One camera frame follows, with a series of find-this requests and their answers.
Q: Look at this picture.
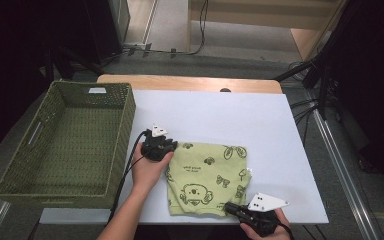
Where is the green woven basket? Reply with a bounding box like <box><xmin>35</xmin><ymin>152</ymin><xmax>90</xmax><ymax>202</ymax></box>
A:
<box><xmin>0</xmin><ymin>80</ymin><xmax>137</xmax><ymax>210</ymax></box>

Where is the white table board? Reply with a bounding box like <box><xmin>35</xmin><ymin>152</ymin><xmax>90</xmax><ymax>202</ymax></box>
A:
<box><xmin>39</xmin><ymin>89</ymin><xmax>330</xmax><ymax>225</ymax></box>

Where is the black cable bundle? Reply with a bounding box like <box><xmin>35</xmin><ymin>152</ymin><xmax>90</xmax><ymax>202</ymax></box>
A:
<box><xmin>289</xmin><ymin>98</ymin><xmax>321</xmax><ymax>144</ymax></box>

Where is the black metal stand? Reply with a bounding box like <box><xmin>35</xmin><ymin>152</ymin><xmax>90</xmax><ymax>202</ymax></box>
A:
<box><xmin>273</xmin><ymin>53</ymin><xmax>334</xmax><ymax>121</ymax></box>
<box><xmin>39</xmin><ymin>46</ymin><xmax>104</xmax><ymax>84</ymax></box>

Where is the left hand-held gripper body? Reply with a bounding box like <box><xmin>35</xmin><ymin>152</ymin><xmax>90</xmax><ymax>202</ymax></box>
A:
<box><xmin>141</xmin><ymin>124</ymin><xmax>178</xmax><ymax>163</ymax></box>

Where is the right hand-held gripper cable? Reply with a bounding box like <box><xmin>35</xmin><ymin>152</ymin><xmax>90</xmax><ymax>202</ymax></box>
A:
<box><xmin>276</xmin><ymin>222</ymin><xmax>296</xmax><ymax>240</ymax></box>

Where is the black hanging cable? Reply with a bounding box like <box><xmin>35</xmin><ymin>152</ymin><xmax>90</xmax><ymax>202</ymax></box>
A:
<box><xmin>126</xmin><ymin>0</ymin><xmax>210</xmax><ymax>56</ymax></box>

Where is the light wooden furniture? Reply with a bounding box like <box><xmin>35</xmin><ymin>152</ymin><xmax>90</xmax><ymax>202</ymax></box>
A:
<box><xmin>188</xmin><ymin>0</ymin><xmax>348</xmax><ymax>61</ymax></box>

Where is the black curtain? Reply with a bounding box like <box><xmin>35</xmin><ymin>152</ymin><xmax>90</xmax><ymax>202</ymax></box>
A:
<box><xmin>0</xmin><ymin>0</ymin><xmax>91</xmax><ymax>161</ymax></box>
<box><xmin>319</xmin><ymin>0</ymin><xmax>384</xmax><ymax>198</ymax></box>

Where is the green printed baby romper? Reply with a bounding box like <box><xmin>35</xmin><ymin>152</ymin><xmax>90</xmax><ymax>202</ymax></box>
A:
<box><xmin>164</xmin><ymin>142</ymin><xmax>253</xmax><ymax>218</ymax></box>

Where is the person's right hand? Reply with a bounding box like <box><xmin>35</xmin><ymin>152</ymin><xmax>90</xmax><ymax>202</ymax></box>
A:
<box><xmin>240</xmin><ymin>208</ymin><xmax>293</xmax><ymax>240</ymax></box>

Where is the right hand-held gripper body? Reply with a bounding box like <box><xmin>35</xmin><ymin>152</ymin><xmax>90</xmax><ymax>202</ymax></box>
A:
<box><xmin>238</xmin><ymin>192</ymin><xmax>290</xmax><ymax>238</ymax></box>

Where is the person's left hand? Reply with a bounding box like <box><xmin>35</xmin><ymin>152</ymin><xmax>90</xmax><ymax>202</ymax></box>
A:
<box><xmin>132</xmin><ymin>142</ymin><xmax>174</xmax><ymax>198</ymax></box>

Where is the left hand-held gripper cable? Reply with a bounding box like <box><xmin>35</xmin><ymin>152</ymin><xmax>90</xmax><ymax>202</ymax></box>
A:
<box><xmin>108</xmin><ymin>130</ymin><xmax>149</xmax><ymax>223</ymax></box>

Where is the dark cabinet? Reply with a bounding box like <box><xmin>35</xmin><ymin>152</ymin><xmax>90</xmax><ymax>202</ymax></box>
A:
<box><xmin>83</xmin><ymin>0</ymin><xmax>132</xmax><ymax>64</ymax></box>

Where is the hand-held gripper cable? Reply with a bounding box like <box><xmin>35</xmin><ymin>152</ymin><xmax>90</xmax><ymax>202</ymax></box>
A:
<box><xmin>276</xmin><ymin>222</ymin><xmax>296</xmax><ymax>240</ymax></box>
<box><xmin>108</xmin><ymin>130</ymin><xmax>149</xmax><ymax>223</ymax></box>

